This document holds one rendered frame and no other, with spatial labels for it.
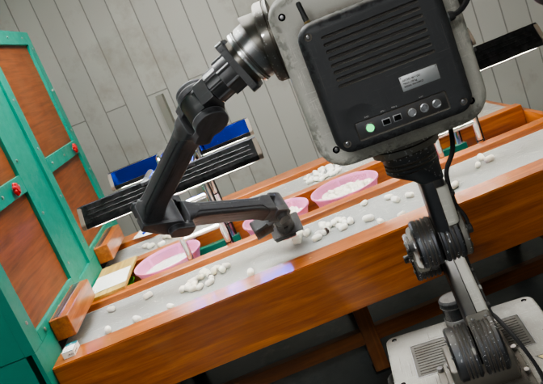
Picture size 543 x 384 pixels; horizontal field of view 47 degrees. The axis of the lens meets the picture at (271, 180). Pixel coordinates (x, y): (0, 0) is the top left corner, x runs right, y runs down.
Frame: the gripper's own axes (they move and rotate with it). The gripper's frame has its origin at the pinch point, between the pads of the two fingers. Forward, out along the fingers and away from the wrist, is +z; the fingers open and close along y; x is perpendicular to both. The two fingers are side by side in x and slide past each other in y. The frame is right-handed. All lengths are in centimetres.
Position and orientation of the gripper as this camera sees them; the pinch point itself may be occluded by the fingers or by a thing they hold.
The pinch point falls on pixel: (289, 235)
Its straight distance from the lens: 207.7
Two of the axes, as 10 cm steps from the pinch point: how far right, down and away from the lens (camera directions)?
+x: 3.4, 8.2, -4.6
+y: -9.2, 3.8, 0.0
